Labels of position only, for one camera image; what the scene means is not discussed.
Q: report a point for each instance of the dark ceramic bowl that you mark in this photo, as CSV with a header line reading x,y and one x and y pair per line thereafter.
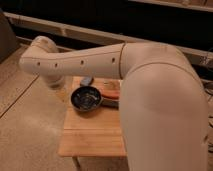
x,y
86,98

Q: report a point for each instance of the grey panel at left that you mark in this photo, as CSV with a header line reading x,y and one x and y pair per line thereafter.
x,y
8,40

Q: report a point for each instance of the blue grey sponge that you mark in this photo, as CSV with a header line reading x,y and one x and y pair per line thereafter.
x,y
86,81

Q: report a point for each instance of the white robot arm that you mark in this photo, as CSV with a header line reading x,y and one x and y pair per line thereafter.
x,y
163,106

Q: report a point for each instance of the orange carrot toy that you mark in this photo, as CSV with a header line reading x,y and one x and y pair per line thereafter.
x,y
110,94

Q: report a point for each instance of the wooden table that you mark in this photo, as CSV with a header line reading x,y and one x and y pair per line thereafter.
x,y
93,134

